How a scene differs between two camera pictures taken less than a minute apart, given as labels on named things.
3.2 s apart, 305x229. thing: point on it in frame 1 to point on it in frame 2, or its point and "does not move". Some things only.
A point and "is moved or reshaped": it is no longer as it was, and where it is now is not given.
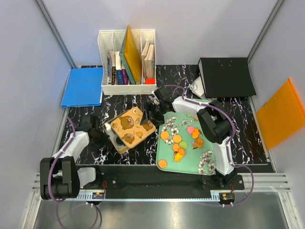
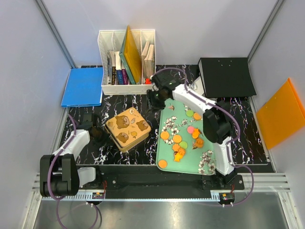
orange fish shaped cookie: (195, 133) does not move
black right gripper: (149, 107) to (151, 102)
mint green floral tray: (183, 146) does not move
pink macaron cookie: (190, 129) does not move
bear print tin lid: (132, 128) is moved or reshaped
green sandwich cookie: (183, 144) does not move
